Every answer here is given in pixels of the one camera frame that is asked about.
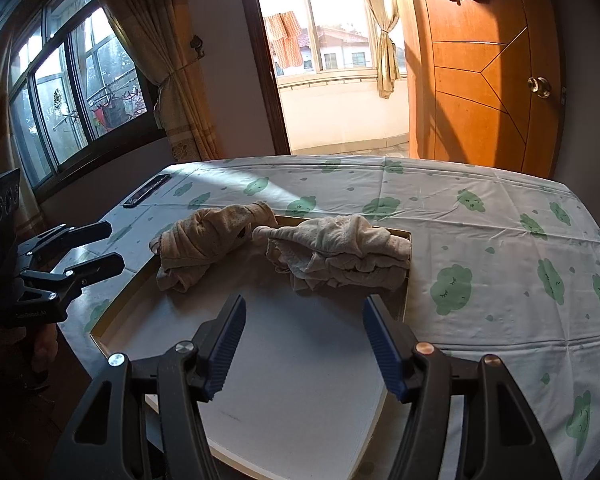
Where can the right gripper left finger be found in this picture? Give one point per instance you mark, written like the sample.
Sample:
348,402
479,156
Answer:
216,342

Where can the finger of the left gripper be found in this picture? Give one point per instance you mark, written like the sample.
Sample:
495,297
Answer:
75,234
87,272

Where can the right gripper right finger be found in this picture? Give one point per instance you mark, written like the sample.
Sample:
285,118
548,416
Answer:
392,343

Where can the tan beige underwear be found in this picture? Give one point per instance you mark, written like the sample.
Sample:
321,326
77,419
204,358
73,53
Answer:
188,248

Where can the black remote control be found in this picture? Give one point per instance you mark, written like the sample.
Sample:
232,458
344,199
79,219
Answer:
146,190

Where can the shallow grey cardboard tray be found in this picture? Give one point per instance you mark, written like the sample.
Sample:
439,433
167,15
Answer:
303,394

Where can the dark framed window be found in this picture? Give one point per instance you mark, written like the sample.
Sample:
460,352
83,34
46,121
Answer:
76,98

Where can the beige window curtain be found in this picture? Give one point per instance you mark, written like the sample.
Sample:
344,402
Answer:
158,35

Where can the orange wooden door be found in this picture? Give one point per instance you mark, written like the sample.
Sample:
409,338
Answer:
468,68

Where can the brass door knob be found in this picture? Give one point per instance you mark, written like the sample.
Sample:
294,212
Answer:
540,87

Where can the beige balcony curtain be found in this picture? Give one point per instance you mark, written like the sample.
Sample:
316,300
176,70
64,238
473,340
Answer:
386,15

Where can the curtain tieback wall hook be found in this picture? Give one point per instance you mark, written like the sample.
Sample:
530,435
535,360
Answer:
197,44

